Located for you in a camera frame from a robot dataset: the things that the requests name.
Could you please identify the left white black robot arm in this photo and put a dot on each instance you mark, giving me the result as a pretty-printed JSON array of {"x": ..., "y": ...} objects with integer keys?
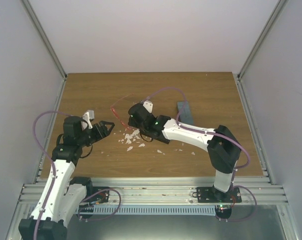
[{"x": 63, "y": 195}]

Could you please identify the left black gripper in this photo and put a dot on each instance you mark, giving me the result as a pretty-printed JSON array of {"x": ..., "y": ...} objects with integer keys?
[{"x": 100, "y": 135}]

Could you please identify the left aluminium frame post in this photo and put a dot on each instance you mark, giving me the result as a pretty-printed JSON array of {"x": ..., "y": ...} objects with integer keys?
[{"x": 43, "y": 36}]

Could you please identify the grey slotted cable duct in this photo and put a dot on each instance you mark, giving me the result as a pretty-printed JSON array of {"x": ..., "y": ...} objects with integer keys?
[{"x": 198, "y": 210}]

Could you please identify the right aluminium frame post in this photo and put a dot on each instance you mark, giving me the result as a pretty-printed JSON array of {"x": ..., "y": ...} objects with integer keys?
[{"x": 278, "y": 8}]

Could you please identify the green glasses case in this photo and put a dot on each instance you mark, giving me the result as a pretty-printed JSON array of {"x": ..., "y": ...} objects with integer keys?
[{"x": 185, "y": 116}]

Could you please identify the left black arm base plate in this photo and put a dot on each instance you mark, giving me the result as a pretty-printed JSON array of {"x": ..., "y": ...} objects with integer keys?
[{"x": 98, "y": 195}]

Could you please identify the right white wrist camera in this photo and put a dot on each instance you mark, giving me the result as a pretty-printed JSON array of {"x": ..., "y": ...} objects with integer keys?
[{"x": 148, "y": 105}]

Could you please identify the aluminium frame post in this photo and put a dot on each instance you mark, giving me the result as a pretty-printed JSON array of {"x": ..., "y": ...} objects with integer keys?
[
  {"x": 278, "y": 8},
  {"x": 43, "y": 36}
]

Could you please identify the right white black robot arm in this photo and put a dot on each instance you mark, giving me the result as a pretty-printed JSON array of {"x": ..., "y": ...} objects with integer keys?
[{"x": 220, "y": 144}]

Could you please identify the black glasses case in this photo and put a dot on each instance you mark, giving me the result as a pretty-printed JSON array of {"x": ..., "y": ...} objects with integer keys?
[{"x": 162, "y": 139}]

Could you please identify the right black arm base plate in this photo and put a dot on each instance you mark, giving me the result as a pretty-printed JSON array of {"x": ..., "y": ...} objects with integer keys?
[{"x": 212, "y": 195}]

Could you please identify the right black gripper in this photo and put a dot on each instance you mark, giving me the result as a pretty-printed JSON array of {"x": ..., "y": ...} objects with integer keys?
[{"x": 131, "y": 123}]

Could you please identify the aluminium mounting rail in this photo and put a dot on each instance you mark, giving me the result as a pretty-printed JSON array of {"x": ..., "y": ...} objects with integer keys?
[{"x": 180, "y": 190}]

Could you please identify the red translucent sunglasses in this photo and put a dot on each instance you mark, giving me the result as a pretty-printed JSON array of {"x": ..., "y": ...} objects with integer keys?
[{"x": 116, "y": 115}]

